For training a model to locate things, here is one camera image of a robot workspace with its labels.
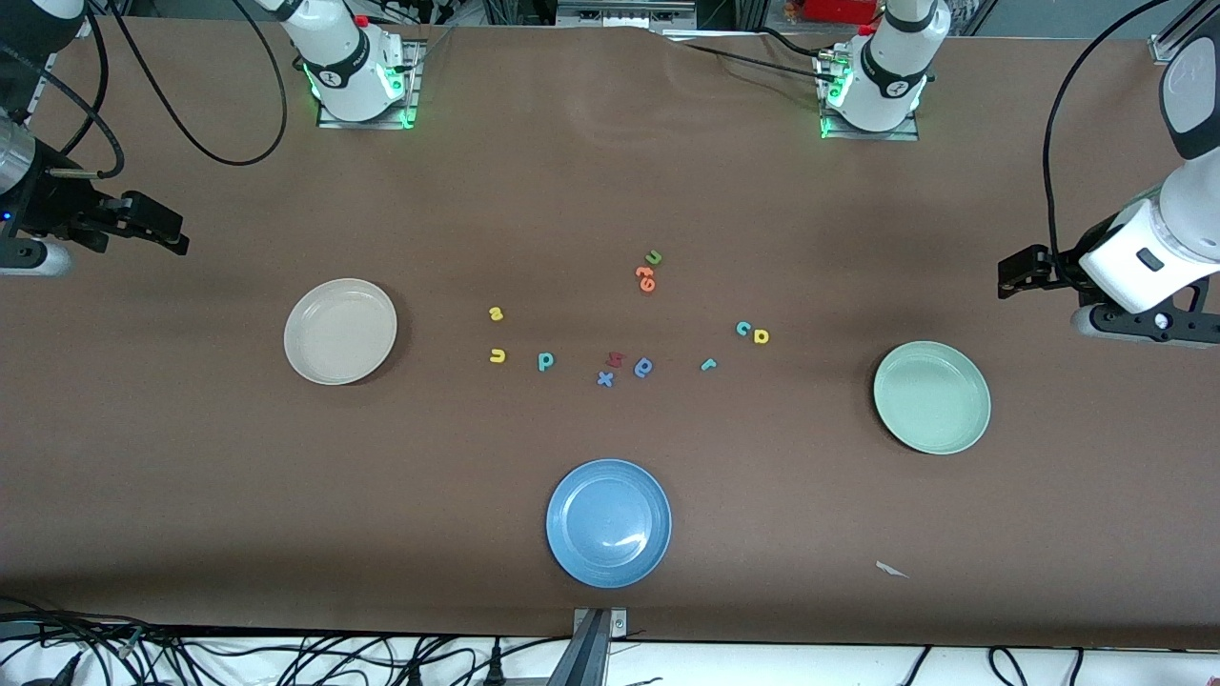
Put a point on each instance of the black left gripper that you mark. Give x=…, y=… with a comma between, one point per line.
x=1069, y=266

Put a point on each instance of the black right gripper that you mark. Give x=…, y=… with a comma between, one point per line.
x=59, y=211

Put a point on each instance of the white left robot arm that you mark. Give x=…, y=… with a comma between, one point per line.
x=891, y=76

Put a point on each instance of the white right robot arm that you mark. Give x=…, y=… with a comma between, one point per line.
x=343, y=67

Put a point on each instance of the pale green plate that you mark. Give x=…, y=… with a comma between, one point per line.
x=932, y=397

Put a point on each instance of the beige brown plate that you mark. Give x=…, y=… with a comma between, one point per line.
x=340, y=332

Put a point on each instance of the red box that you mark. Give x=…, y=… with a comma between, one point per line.
x=839, y=10

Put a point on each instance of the white paper scrap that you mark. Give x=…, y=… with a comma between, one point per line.
x=889, y=569

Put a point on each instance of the orange foam letter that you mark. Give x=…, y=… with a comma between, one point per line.
x=646, y=284

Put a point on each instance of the brown table cover sheet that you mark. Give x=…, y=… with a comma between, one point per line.
x=572, y=191

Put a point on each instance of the grey rack unit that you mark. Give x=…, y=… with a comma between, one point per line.
x=620, y=14

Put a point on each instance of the blue plate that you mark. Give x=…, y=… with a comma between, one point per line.
x=608, y=523

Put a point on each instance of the black power plug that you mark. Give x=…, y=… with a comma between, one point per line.
x=494, y=670

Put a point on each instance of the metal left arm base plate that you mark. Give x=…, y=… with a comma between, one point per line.
x=827, y=131

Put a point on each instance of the aluminium frame corner post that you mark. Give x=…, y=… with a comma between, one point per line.
x=1177, y=33

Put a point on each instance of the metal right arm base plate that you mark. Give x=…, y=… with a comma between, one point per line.
x=412, y=90

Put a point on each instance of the aluminium profile with bracket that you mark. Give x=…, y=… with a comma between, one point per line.
x=589, y=653

